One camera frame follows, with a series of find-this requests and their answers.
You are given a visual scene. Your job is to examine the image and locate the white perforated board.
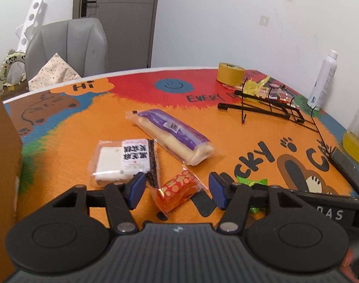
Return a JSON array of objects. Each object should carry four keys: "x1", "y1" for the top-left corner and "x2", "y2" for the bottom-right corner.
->
[{"x1": 14, "y1": 0, "x2": 46, "y2": 54}]

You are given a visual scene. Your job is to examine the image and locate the purple long bread packet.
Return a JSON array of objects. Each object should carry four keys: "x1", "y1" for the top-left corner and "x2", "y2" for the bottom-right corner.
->
[{"x1": 125, "y1": 109, "x2": 215, "y2": 167}]

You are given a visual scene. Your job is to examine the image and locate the green square snack packet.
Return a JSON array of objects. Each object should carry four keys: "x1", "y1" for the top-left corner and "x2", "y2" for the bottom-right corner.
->
[{"x1": 236, "y1": 176, "x2": 269, "y2": 213}]

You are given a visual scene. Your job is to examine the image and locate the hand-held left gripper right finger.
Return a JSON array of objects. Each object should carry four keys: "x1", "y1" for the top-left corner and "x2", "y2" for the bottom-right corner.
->
[{"x1": 208, "y1": 171, "x2": 313, "y2": 234}]

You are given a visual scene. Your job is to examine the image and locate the beige polka dot cloth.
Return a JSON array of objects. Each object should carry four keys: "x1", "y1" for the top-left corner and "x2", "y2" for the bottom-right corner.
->
[{"x1": 28, "y1": 52, "x2": 82, "y2": 92}]

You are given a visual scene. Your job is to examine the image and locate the black wire rack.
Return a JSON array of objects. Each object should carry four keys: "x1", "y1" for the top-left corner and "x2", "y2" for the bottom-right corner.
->
[{"x1": 217, "y1": 78, "x2": 332, "y2": 154}]

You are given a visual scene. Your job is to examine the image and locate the white spray bottle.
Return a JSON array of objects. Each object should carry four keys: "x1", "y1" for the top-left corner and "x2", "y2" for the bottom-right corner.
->
[{"x1": 307, "y1": 49, "x2": 339, "y2": 111}]

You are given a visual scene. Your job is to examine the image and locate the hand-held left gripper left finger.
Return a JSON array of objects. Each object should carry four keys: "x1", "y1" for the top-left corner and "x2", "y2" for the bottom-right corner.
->
[{"x1": 51, "y1": 171, "x2": 147, "y2": 234}]

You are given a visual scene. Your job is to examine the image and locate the yellow snack packet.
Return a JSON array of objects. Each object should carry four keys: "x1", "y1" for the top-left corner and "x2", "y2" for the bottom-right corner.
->
[{"x1": 242, "y1": 76, "x2": 270, "y2": 96}]

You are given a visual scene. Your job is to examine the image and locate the black door handle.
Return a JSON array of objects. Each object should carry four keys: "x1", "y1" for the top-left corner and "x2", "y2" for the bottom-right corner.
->
[{"x1": 80, "y1": 0, "x2": 98, "y2": 18}]

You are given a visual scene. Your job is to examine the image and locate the orange red snack packet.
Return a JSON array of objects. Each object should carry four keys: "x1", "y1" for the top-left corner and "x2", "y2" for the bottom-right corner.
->
[{"x1": 148, "y1": 168, "x2": 202, "y2": 214}]

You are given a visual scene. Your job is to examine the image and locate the yellow tape roll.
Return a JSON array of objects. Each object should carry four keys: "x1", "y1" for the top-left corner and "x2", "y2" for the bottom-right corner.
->
[{"x1": 216, "y1": 62, "x2": 245, "y2": 87}]

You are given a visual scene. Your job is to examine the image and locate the orange juice bottle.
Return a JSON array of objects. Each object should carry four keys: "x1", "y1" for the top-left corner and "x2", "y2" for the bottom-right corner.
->
[{"x1": 343, "y1": 88, "x2": 359, "y2": 164}]

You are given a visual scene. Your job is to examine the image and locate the white cake packet black label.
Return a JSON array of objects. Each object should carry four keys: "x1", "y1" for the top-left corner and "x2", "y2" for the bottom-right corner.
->
[{"x1": 92, "y1": 137, "x2": 161, "y2": 188}]

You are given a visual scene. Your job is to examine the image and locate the brown cardboard box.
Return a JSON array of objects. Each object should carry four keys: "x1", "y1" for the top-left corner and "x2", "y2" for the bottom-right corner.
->
[{"x1": 0, "y1": 95, "x2": 24, "y2": 282}]

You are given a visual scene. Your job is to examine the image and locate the black flat bar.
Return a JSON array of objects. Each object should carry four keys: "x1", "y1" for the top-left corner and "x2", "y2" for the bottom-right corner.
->
[{"x1": 328, "y1": 146, "x2": 359, "y2": 198}]

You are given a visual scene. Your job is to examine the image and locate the panda print bag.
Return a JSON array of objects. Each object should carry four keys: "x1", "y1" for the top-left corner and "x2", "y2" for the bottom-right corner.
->
[{"x1": 0, "y1": 48, "x2": 27, "y2": 91}]

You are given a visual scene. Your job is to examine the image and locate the grey door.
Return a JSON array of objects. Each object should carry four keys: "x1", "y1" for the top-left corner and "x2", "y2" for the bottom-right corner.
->
[{"x1": 73, "y1": 0, "x2": 162, "y2": 68}]

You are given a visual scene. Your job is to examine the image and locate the orange printed table cover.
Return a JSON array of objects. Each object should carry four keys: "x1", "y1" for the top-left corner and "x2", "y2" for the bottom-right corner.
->
[{"x1": 3, "y1": 67, "x2": 359, "y2": 234}]

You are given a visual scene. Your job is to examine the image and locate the grey chair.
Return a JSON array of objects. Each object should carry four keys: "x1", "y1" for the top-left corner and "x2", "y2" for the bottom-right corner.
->
[{"x1": 24, "y1": 17, "x2": 109, "y2": 82}]

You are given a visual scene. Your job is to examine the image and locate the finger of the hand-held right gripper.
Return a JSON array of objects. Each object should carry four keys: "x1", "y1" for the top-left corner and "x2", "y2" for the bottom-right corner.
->
[{"x1": 285, "y1": 189, "x2": 359, "y2": 228}]

